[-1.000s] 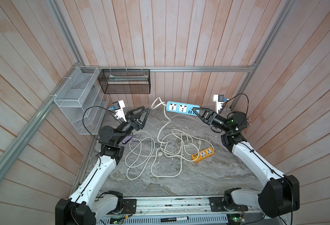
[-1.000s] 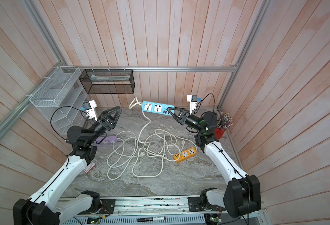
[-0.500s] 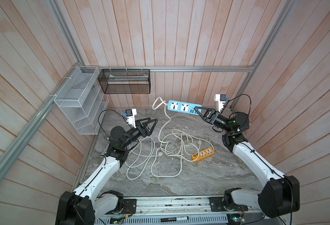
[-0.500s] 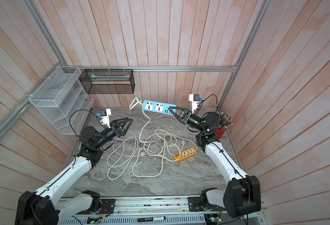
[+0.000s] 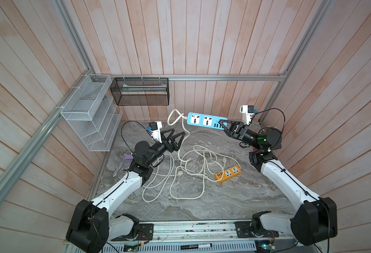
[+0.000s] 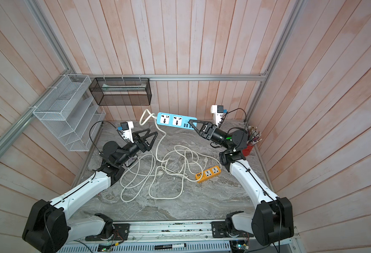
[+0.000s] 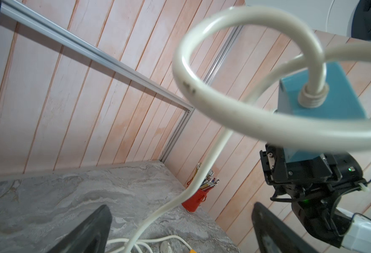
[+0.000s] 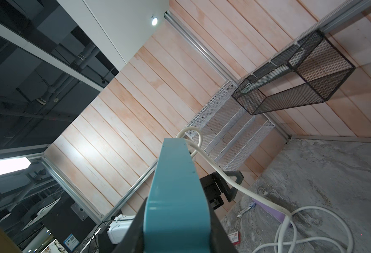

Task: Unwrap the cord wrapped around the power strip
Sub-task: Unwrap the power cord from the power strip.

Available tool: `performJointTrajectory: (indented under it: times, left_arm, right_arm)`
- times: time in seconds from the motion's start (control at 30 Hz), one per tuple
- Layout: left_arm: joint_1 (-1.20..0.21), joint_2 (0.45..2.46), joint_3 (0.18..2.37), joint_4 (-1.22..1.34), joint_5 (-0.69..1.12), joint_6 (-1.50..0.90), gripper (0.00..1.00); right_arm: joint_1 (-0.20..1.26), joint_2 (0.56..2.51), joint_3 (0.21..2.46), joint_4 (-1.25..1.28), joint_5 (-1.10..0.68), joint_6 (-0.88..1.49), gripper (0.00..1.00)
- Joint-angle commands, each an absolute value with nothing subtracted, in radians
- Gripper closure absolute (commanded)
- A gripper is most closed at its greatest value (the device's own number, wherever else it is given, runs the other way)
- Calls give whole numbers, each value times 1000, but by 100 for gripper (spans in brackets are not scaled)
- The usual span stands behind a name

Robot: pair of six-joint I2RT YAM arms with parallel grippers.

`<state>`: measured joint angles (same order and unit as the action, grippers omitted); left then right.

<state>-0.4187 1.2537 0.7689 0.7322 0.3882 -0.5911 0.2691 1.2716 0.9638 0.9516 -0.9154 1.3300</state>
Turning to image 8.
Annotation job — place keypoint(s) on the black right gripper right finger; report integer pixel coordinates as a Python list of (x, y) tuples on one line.
[(219, 241)]

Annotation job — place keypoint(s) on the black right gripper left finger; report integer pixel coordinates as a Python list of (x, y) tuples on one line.
[(133, 241)]

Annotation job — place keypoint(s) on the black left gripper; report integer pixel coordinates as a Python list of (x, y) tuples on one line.
[(214, 186)]

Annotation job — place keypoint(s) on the teal power strip with cord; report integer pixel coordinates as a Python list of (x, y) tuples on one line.
[(177, 217)]

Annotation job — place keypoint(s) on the red white small box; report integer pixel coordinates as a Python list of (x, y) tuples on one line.
[(234, 237)]

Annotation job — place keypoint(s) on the blue white pen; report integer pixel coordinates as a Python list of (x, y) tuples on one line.
[(246, 209)]

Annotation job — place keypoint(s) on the black mesh basket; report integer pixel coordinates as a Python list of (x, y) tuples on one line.
[(316, 62)]

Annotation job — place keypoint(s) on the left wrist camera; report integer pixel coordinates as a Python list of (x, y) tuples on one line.
[(119, 227)]

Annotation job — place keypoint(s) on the white wire mesh shelf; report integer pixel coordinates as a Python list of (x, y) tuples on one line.
[(230, 133)]

